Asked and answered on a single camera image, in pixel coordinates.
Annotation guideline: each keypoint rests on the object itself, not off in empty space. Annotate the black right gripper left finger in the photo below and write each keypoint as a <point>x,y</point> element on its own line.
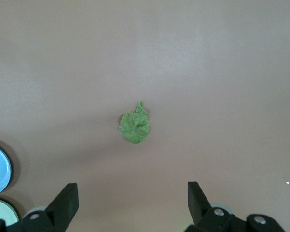
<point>62,210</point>

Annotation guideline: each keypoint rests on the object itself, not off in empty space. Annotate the green lettuce leaf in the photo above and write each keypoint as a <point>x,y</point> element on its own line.
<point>134,129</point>

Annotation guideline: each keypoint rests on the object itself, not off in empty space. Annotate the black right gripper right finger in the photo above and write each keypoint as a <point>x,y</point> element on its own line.
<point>200,210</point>

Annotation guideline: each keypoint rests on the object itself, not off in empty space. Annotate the pale green round plate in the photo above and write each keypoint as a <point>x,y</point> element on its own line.
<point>1,212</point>

